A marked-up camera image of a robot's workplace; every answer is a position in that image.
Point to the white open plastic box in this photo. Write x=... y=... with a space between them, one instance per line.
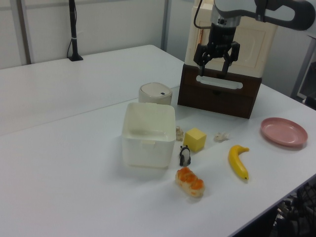
x=148 y=145

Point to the small beige figurine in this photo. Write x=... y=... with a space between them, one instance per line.
x=179 y=133

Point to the orange topped toy bread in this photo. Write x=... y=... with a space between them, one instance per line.
x=190 y=184

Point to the yellow cube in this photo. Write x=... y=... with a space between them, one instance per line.
x=195 y=140

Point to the brown wooden drawer box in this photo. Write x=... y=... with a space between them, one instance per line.
x=222 y=101

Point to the cream toy cabinet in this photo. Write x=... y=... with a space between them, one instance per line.
x=251 y=47

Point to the yellow toy banana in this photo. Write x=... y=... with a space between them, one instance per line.
x=237 y=161

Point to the small cream lidded bin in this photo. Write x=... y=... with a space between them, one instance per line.
x=155 y=92

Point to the black pole stand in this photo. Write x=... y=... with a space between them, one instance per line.
x=73 y=29

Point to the white crumpled toy piece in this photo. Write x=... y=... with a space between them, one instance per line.
x=221 y=137

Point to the grey metal frame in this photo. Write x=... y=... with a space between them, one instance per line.
x=303 y=69

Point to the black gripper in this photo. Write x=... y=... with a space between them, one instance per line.
x=222 y=37

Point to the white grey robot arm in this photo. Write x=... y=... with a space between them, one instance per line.
x=227 y=5

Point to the black white panda figurine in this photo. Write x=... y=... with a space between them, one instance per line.
x=185 y=156

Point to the pink plate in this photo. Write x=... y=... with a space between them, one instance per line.
x=284 y=132

